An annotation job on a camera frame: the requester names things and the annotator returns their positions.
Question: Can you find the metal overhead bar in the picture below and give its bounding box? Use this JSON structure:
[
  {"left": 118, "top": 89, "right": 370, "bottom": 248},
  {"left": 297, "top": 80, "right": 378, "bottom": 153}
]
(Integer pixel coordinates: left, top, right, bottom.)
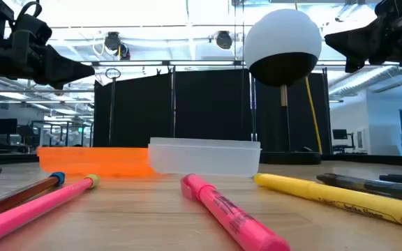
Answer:
[{"left": 78, "top": 59, "right": 402, "bottom": 68}]

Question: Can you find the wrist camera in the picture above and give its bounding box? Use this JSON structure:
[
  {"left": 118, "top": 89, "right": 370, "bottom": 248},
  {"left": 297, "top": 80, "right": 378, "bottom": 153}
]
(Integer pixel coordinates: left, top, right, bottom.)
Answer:
[
  {"left": 11, "top": 1, "right": 53, "bottom": 48},
  {"left": 375, "top": 0, "right": 402, "bottom": 21}
]

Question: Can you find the black computer monitor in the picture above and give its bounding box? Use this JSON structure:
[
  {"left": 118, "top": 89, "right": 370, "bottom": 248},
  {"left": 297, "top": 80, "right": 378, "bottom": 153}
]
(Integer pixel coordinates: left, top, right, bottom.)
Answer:
[
  {"left": 0, "top": 118, "right": 18, "bottom": 136},
  {"left": 332, "top": 128, "right": 349, "bottom": 141}
]

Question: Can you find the brown pencil with blue eraser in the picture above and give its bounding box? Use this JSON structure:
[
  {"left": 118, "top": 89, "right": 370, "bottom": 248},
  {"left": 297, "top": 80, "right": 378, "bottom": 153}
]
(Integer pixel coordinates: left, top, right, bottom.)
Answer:
[{"left": 0, "top": 171, "right": 66, "bottom": 222}]

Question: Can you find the black ceiling spotlight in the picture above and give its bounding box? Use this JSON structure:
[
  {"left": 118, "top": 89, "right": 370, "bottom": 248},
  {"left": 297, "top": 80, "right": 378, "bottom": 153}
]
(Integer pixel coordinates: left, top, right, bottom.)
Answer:
[
  {"left": 103, "top": 31, "right": 131, "bottom": 61},
  {"left": 215, "top": 30, "right": 234, "bottom": 51}
]

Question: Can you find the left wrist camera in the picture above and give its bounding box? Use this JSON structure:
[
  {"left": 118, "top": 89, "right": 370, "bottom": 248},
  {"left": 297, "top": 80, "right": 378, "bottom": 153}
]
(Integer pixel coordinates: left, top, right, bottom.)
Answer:
[{"left": 11, "top": 1, "right": 53, "bottom": 48}]

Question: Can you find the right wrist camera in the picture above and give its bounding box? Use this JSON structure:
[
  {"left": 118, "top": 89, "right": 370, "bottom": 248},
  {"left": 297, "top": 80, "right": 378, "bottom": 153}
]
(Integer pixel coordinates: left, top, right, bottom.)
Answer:
[{"left": 375, "top": 0, "right": 402, "bottom": 21}]

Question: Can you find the ring-topped metal stand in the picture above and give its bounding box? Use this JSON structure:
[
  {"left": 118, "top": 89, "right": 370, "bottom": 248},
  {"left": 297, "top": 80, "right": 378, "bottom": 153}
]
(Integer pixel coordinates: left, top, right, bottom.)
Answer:
[{"left": 104, "top": 67, "right": 122, "bottom": 146}]

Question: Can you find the yellow cable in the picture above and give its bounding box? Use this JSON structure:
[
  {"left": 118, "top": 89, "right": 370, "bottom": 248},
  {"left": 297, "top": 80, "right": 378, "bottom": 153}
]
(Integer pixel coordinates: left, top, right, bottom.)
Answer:
[{"left": 293, "top": 0, "right": 324, "bottom": 155}]

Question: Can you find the clear plastic supply box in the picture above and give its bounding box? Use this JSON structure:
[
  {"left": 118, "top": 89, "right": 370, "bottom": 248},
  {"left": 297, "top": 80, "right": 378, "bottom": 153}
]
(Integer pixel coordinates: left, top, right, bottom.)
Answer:
[{"left": 147, "top": 137, "right": 262, "bottom": 178}]

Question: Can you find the pink highlighter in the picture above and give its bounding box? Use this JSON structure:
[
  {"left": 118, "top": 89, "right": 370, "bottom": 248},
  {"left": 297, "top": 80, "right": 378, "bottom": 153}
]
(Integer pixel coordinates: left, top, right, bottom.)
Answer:
[{"left": 180, "top": 174, "right": 292, "bottom": 251}]

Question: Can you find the pink pencil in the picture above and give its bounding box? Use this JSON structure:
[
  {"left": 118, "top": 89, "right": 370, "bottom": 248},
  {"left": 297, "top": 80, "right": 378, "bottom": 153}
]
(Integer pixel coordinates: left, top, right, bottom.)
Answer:
[{"left": 0, "top": 173, "right": 101, "bottom": 249}]

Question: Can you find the yellow highlighter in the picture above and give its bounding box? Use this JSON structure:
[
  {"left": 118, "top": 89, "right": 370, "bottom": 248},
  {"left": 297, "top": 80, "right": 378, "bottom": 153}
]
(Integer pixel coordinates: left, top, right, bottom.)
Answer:
[{"left": 253, "top": 173, "right": 402, "bottom": 231}]

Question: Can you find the orange perforated plastic lid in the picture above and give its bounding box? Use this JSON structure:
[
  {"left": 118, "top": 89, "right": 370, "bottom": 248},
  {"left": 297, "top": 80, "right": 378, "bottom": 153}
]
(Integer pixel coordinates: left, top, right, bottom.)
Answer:
[{"left": 36, "top": 146, "right": 156, "bottom": 177}]

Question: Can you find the black partition screen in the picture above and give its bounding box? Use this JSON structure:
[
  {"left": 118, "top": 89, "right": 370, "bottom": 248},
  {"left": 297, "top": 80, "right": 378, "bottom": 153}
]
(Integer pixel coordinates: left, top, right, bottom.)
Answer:
[{"left": 92, "top": 68, "right": 333, "bottom": 155}]

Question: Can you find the white globe lamp black base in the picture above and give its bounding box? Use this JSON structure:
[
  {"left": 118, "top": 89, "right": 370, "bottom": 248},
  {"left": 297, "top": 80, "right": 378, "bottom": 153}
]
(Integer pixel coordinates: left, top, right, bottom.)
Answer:
[{"left": 243, "top": 8, "right": 323, "bottom": 166}]

